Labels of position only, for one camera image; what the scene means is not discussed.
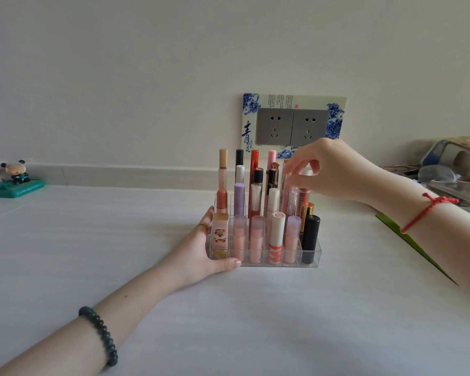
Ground person's left hand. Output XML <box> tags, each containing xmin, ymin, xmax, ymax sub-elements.
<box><xmin>168</xmin><ymin>206</ymin><xmax>242</xmax><ymax>288</ymax></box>

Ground clear container blue lid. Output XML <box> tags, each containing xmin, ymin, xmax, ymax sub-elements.
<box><xmin>421</xmin><ymin>137</ymin><xmax>470</xmax><ymax>183</ymax></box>

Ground green bead bracelet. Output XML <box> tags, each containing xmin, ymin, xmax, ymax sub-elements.
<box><xmin>78</xmin><ymin>306</ymin><xmax>119</xmax><ymax>368</ymax></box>

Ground person's right forearm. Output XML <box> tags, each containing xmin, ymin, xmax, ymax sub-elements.
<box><xmin>374</xmin><ymin>168</ymin><xmax>470</xmax><ymax>310</ymax></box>

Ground person's right hand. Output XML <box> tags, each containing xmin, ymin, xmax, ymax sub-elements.
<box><xmin>284</xmin><ymin>137</ymin><xmax>381</xmax><ymax>205</ymax></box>

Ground light pink round tube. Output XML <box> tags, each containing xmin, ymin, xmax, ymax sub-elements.
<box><xmin>232</xmin><ymin>214</ymin><xmax>248</xmax><ymax>263</ymax></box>

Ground red string bracelet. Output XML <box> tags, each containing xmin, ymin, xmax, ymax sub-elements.
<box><xmin>400</xmin><ymin>193</ymin><xmax>460</xmax><ymax>234</ymax></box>

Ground blue floral socket frame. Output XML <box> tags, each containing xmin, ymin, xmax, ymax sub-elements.
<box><xmin>241</xmin><ymin>93</ymin><xmax>347</xmax><ymax>160</ymax></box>

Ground black cap pink lipgloss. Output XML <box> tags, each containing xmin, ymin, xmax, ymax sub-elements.
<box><xmin>266</xmin><ymin>162</ymin><xmax>280</xmax><ymax>196</ymax></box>

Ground lavender lipstick tube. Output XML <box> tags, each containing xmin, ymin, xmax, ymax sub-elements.
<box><xmin>233</xmin><ymin>182</ymin><xmax>246</xmax><ymax>217</ymax></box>

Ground clear acrylic lipstick organizer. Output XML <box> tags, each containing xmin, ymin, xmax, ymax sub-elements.
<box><xmin>205</xmin><ymin>191</ymin><xmax>322</xmax><ymax>269</ymax></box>

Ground black lipstick tube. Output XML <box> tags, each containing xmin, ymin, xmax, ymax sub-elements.
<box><xmin>300</xmin><ymin>215</ymin><xmax>321</xmax><ymax>265</ymax></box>

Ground green mat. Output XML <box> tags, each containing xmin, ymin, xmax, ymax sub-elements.
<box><xmin>375</xmin><ymin>213</ymin><xmax>459</xmax><ymax>286</ymax></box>

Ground pale pink slim tube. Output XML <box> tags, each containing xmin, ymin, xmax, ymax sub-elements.
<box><xmin>284</xmin><ymin>215</ymin><xmax>302</xmax><ymax>265</ymax></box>

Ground pink matte lipstick tube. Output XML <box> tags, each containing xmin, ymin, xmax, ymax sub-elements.
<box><xmin>249</xmin><ymin>215</ymin><xmax>266</xmax><ymax>264</ymax></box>

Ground pink square lipstick gold band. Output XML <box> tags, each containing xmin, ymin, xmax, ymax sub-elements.
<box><xmin>211</xmin><ymin>212</ymin><xmax>230</xmax><ymax>260</ymax></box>

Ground striped brown lip tube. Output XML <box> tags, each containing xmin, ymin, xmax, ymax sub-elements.
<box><xmin>299</xmin><ymin>166</ymin><xmax>313</xmax><ymax>204</ymax></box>

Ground pink plastic basket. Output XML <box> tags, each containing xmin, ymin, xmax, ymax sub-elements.
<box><xmin>382</xmin><ymin>163</ymin><xmax>422</xmax><ymax>178</ymax></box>

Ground person's left forearm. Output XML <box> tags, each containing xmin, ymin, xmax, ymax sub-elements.
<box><xmin>0</xmin><ymin>262</ymin><xmax>189</xmax><ymax>376</ymax></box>

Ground clear plastic storage box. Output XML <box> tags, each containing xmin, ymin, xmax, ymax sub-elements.
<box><xmin>422</xmin><ymin>182</ymin><xmax>470</xmax><ymax>222</ymax></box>

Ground panda figurine green base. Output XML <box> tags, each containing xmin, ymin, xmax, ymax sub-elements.
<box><xmin>0</xmin><ymin>159</ymin><xmax>46</xmax><ymax>199</ymax></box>

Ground white tube red stripes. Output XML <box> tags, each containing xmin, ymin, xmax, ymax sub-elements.
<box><xmin>268</xmin><ymin>211</ymin><xmax>286</xmax><ymax>266</ymax></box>

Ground grey wall socket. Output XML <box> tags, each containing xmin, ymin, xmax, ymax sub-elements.
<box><xmin>289</xmin><ymin>109</ymin><xmax>330</xmax><ymax>147</ymax></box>
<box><xmin>255</xmin><ymin>108</ymin><xmax>295</xmax><ymax>145</ymax></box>

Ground gold cap brown bottle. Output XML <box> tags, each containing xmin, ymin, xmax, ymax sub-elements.
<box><xmin>300</xmin><ymin>202</ymin><xmax>315</xmax><ymax>233</ymax></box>

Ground glass bowl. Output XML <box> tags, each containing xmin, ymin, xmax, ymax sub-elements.
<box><xmin>417</xmin><ymin>164</ymin><xmax>459</xmax><ymax>184</ymax></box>

